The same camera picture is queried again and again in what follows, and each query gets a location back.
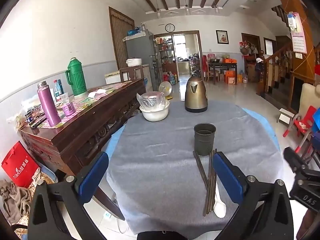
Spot person's right forearm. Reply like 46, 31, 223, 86
296, 209, 320, 240

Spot brown cloth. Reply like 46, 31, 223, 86
0, 179, 33, 224

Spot red paper bag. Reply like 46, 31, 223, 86
1, 141, 40, 188

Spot grey refrigerator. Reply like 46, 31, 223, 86
124, 29, 163, 93

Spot wooden staircase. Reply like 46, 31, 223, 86
256, 40, 315, 110

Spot blue plastic basin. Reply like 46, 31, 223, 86
32, 165, 59, 187

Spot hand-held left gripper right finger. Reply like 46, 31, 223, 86
212, 152, 294, 240

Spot purple cup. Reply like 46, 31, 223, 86
62, 102, 76, 117

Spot grey tablecloth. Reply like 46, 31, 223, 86
106, 100, 284, 233

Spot dark metal utensil holder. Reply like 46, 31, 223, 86
194, 123, 216, 156

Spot white crumpled cloth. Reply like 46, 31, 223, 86
87, 89, 108, 98

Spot white carton box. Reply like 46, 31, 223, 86
104, 64, 153, 93

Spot purple thermos bottle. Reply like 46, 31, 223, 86
37, 81, 62, 127

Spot brown window blind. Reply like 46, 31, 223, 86
109, 7, 135, 70

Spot dark chopstick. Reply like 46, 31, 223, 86
207, 150, 216, 215
203, 151, 214, 216
193, 151, 208, 188
210, 149, 218, 212
196, 154, 210, 185

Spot white bowl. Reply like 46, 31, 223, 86
139, 102, 170, 122

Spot round electric heater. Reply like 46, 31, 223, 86
158, 81, 173, 100

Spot dark wooden table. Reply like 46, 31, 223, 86
207, 61, 237, 84

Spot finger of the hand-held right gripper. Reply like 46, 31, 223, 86
283, 147, 311, 175

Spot blue plastic cover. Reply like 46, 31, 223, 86
310, 110, 320, 133

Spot small white stool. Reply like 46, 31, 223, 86
277, 108, 295, 123

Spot white ceramic spoon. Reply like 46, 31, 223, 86
213, 182, 227, 218

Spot wooden chair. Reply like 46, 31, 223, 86
119, 66, 144, 82

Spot framed picture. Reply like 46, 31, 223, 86
216, 30, 229, 45

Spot checkered cloth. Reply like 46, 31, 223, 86
25, 81, 137, 129

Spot cream armchair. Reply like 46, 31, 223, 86
299, 83, 320, 120

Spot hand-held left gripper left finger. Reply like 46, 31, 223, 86
27, 151, 110, 240

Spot bronze electric kettle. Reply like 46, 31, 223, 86
184, 74, 208, 113

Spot glass shelf with bottles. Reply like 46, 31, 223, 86
154, 34, 175, 80

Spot red child chair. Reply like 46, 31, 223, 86
283, 106, 317, 153

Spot wall calendar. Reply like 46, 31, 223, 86
286, 12, 308, 54

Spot green thermos jug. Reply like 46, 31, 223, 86
65, 57, 87, 96

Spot stack of orange boxes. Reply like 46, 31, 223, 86
224, 70, 238, 85

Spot carved wooden sideboard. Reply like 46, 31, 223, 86
19, 78, 147, 221

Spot wooden pillar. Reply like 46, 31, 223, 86
271, 0, 317, 85

